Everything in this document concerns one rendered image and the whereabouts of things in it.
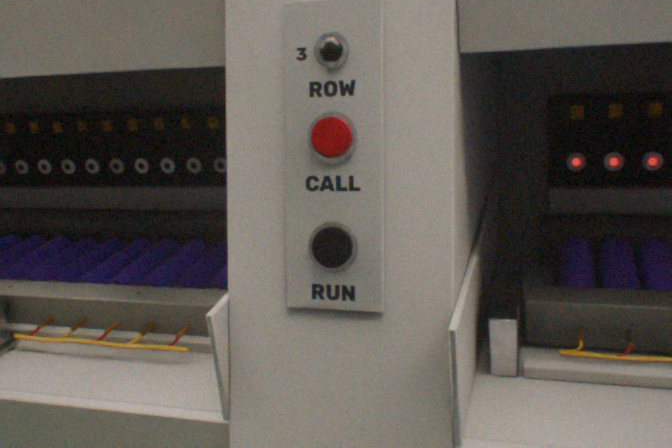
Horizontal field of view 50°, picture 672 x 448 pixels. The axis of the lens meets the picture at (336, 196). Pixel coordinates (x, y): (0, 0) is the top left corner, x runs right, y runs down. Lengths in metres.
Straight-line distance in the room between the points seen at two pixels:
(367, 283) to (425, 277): 0.02
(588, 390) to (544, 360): 0.02
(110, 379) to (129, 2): 0.18
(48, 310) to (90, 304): 0.03
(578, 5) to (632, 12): 0.02
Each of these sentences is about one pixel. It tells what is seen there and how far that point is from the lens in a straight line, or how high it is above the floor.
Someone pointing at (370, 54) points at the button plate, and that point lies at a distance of 0.28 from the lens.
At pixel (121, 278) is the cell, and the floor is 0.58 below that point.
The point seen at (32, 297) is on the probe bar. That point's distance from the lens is 0.42.
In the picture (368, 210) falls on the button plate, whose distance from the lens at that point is 0.28.
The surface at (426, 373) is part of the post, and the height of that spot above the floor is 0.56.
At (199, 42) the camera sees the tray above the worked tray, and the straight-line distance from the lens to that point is 0.32.
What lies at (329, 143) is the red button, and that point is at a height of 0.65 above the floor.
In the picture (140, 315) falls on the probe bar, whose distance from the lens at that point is 0.39.
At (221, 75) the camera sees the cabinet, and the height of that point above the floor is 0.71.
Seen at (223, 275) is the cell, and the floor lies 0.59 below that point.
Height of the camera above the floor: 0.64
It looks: 2 degrees down
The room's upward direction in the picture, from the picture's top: straight up
